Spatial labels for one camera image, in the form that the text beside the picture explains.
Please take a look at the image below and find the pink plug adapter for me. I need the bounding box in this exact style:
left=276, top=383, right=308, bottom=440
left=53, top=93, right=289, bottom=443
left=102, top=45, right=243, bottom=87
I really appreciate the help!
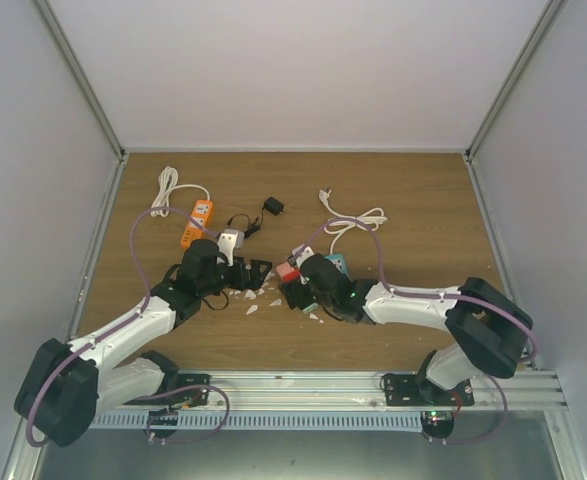
left=275, top=262, right=300, bottom=283

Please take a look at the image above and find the green plug adapter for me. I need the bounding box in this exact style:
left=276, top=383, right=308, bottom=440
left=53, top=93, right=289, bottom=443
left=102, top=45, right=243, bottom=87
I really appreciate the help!
left=302, top=303, right=318, bottom=314

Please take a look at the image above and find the white cord of teal strip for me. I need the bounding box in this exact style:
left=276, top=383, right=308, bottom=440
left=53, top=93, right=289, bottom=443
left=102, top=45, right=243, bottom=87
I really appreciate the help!
left=316, top=188, right=388, bottom=255

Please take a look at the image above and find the teal power strip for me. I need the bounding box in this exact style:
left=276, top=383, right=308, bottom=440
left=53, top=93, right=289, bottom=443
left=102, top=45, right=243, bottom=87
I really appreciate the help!
left=325, top=254, right=349, bottom=276

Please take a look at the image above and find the red cube socket adapter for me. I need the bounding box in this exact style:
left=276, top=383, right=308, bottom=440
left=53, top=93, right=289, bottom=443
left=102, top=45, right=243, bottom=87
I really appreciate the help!
left=287, top=255, right=299, bottom=270

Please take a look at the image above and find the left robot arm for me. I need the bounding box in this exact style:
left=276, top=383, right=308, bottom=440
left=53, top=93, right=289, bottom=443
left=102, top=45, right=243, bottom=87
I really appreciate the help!
left=13, top=239, right=272, bottom=447

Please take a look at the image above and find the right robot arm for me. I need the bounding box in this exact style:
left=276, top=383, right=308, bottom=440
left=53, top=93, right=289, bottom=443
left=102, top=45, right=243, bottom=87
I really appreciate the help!
left=280, top=254, right=533, bottom=405

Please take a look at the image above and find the orange power strip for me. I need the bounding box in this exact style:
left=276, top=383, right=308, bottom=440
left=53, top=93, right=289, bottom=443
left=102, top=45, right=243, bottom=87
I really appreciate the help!
left=180, top=200, right=213, bottom=249

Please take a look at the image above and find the black power adapter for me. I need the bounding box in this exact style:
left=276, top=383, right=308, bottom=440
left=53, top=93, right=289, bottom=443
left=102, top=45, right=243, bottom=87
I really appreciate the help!
left=263, top=197, right=285, bottom=216

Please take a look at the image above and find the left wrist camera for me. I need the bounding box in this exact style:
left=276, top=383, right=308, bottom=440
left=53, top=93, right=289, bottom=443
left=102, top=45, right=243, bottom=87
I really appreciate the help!
left=217, top=229, right=244, bottom=267

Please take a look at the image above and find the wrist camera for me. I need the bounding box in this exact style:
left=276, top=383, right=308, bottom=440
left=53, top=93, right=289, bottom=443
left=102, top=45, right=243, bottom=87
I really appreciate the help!
left=217, top=229, right=244, bottom=267
left=291, top=245, right=315, bottom=268

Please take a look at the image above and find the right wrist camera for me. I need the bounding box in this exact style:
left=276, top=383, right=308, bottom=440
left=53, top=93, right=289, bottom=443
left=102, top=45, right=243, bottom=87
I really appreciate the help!
left=291, top=245, right=315, bottom=268

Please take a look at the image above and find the black adapter cable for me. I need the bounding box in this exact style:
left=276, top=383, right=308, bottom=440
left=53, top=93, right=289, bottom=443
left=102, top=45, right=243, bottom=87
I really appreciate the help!
left=226, top=213, right=268, bottom=239

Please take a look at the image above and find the white cord of orange strip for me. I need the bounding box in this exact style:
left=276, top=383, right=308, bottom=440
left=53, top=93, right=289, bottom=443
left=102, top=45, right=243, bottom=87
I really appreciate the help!
left=150, top=166, right=211, bottom=218

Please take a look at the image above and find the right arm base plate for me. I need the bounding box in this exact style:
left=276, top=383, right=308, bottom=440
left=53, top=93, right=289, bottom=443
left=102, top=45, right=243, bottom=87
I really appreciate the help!
left=379, top=373, right=475, bottom=407

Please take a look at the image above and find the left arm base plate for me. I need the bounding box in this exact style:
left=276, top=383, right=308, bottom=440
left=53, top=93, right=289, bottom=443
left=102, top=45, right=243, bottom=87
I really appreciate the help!
left=122, top=373, right=212, bottom=406

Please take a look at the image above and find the grey slotted cable duct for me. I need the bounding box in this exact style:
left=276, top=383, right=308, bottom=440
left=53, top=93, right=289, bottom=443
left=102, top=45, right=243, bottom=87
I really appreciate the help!
left=91, top=409, right=422, bottom=433

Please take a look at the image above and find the aluminium front rail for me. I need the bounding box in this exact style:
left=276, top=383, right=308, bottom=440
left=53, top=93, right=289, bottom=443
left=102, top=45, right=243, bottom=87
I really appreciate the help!
left=209, top=370, right=567, bottom=411

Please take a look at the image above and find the left aluminium frame post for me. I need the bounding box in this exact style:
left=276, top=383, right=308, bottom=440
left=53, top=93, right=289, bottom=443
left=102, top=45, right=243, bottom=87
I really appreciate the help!
left=32, top=0, right=126, bottom=163

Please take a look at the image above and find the aluminium frame post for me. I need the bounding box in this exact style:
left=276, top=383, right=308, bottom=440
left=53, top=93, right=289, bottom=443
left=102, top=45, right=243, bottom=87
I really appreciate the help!
left=464, top=0, right=566, bottom=162
left=32, top=0, right=126, bottom=163

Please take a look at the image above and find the right aluminium frame post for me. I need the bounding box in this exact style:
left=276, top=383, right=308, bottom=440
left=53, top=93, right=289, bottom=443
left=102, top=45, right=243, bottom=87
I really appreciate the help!
left=464, top=0, right=566, bottom=162

